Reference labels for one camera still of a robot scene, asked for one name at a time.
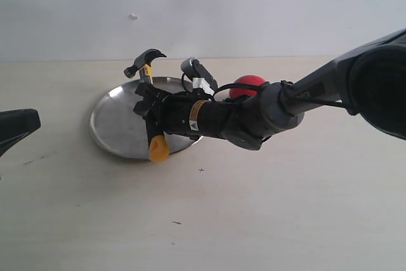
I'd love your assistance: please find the round steel plate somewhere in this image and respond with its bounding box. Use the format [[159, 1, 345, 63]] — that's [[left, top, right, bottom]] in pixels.
[[89, 76, 202, 160]]

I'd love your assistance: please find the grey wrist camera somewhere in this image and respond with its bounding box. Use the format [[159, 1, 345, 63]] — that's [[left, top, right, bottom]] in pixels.
[[180, 57, 218, 96]]

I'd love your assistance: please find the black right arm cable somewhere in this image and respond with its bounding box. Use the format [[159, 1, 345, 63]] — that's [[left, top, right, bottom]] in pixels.
[[181, 74, 350, 110]]

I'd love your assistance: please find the black yellow claw hammer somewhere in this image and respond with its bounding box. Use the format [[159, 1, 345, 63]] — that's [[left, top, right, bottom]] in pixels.
[[124, 48, 169, 162]]

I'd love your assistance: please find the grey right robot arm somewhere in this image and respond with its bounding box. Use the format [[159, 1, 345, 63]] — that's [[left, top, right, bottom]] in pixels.
[[133, 30, 405, 152]]

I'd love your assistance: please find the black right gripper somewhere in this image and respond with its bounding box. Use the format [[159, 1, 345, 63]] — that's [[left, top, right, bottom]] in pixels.
[[133, 83, 206, 138]]

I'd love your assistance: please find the red dome push button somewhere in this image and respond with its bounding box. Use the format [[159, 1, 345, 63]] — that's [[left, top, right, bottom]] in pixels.
[[229, 75, 266, 98]]

